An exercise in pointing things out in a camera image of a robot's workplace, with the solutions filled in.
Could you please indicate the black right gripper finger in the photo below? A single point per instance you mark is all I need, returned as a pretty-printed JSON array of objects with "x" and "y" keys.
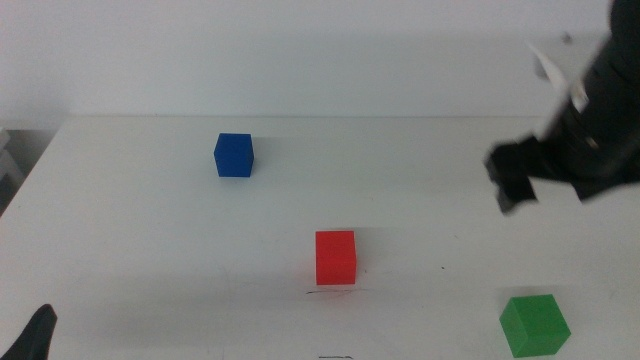
[
  {"x": 600, "y": 187},
  {"x": 512, "y": 170}
]

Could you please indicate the red cube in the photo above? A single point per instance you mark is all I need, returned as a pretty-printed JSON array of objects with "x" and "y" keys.
[{"x": 335, "y": 259}]

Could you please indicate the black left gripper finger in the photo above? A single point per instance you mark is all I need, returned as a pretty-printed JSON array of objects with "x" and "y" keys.
[{"x": 36, "y": 335}]

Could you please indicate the blue cube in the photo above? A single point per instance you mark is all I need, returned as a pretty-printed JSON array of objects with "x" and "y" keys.
[{"x": 234, "y": 156}]

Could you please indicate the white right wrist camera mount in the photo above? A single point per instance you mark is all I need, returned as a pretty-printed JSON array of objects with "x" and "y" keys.
[{"x": 550, "y": 67}]

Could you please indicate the green cube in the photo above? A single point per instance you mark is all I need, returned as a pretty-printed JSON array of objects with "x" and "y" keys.
[{"x": 535, "y": 327}]

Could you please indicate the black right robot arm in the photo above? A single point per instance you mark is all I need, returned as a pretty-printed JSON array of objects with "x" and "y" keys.
[{"x": 627, "y": 20}]

